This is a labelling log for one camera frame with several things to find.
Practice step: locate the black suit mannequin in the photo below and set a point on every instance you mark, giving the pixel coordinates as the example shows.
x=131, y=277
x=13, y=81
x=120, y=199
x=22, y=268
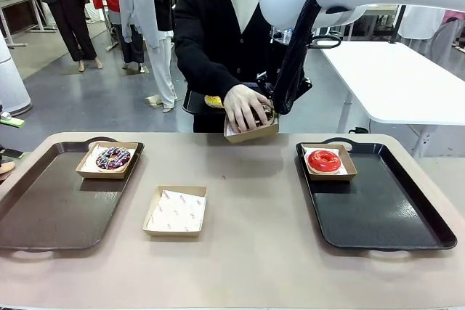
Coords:
x=69, y=16

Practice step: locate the person's right forearm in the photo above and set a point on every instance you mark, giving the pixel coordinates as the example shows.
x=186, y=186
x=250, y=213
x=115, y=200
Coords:
x=210, y=74

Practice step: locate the square kraft cardboard box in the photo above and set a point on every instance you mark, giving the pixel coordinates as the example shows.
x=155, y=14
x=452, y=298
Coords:
x=334, y=177
x=170, y=233
x=105, y=175
x=254, y=135

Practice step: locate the black slanted pole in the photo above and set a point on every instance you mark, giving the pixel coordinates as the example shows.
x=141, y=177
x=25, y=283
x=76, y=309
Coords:
x=399, y=23

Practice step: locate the chocolate sprinkled donut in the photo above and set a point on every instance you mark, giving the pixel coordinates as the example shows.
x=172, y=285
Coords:
x=269, y=114

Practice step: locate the small black serving tray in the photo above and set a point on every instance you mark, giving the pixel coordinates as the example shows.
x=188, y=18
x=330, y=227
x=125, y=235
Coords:
x=198, y=105

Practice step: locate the tan rounded object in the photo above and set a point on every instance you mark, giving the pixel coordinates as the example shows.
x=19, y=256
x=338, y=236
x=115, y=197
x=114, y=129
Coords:
x=6, y=167

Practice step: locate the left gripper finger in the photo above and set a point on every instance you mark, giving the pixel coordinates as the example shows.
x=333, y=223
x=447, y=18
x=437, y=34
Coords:
x=12, y=121
x=11, y=154

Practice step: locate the large white table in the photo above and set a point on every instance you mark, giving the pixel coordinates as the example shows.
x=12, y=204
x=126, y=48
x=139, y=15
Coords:
x=392, y=77

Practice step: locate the person's right hand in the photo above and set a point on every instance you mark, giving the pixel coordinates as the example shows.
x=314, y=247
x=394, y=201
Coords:
x=245, y=106

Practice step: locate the person in black cardigan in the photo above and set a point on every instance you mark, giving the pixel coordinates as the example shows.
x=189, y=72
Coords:
x=207, y=27

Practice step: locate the large black serving tray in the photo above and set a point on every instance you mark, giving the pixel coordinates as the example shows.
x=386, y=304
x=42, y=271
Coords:
x=374, y=208

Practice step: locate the red glazed donut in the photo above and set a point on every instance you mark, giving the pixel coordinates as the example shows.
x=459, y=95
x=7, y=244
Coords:
x=314, y=163

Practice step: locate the white hanging garment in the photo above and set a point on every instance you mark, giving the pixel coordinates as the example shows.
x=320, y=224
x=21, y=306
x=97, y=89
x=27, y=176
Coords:
x=421, y=19

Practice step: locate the white printed paper liner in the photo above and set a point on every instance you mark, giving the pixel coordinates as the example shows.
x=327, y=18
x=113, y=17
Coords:
x=178, y=212
x=231, y=129
x=345, y=165
x=87, y=165

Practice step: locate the purple sprinkled donut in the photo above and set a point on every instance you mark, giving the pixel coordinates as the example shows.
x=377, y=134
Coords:
x=105, y=163

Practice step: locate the white trousers mannequin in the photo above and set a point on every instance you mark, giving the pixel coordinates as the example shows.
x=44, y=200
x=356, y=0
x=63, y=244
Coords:
x=163, y=70

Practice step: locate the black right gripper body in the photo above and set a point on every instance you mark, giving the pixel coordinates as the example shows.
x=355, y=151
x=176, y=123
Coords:
x=265, y=85

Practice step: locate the large brown serving tray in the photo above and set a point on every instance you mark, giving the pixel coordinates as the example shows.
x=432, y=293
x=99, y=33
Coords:
x=54, y=208

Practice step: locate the yellow sprinkled donut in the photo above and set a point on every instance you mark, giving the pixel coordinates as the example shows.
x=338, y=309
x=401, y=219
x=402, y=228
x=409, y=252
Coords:
x=213, y=101

